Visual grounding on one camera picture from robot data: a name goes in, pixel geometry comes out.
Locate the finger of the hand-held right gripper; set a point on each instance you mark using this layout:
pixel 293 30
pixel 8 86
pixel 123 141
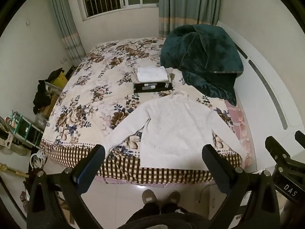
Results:
pixel 300 138
pixel 276 146

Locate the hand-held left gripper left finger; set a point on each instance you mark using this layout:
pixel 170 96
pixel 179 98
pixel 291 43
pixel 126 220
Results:
pixel 87 174

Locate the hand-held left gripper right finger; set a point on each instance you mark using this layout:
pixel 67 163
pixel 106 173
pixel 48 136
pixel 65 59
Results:
pixel 215 171

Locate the white knit sweater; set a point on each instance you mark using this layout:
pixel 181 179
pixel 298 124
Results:
pixel 176 133

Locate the pink floral sheet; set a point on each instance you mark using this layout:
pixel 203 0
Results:
pixel 238 124

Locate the grey slipper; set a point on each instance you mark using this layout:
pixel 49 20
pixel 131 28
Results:
pixel 174 196

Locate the white curved headboard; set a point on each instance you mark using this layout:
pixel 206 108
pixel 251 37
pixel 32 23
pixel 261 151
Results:
pixel 262 95

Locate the person's feet in shoes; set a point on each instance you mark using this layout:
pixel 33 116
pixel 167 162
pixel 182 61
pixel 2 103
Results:
pixel 149 196

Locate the straw broom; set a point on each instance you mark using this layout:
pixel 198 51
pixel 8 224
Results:
pixel 9 169

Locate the brown cardboard box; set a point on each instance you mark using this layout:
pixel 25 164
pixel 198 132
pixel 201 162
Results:
pixel 52 102

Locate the green rack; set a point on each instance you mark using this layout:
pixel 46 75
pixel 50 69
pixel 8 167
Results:
pixel 20 124

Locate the floral bed blanket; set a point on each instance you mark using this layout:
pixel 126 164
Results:
pixel 95 88

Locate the white storage bin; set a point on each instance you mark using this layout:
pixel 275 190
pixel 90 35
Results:
pixel 52 88

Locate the yellow box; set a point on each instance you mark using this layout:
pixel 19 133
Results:
pixel 60 81

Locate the folded black striped garment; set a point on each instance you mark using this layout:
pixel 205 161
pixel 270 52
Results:
pixel 164 88

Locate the black bag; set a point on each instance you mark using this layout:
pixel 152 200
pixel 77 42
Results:
pixel 56 72

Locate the folded beige garment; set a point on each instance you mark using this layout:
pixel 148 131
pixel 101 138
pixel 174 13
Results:
pixel 170 75

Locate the dark green plush blanket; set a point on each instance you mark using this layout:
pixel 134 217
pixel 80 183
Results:
pixel 202 59

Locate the folded white cloth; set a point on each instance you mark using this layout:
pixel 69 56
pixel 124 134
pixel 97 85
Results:
pixel 152 74

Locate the narrow blue-grey curtain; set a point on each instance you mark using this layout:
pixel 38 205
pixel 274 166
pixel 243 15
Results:
pixel 64 28

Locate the wide blue-grey curtain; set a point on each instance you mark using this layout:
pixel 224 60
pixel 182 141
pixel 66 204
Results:
pixel 185 4

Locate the white wall socket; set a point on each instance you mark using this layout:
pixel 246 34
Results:
pixel 63 60

